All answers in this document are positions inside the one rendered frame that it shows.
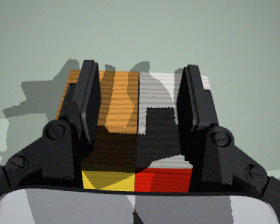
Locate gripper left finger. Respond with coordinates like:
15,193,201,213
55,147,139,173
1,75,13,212
0,60,101,196

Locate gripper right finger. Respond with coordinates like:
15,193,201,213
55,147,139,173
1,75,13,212
176,65,280,224

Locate red cube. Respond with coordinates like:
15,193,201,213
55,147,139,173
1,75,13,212
134,168,192,192

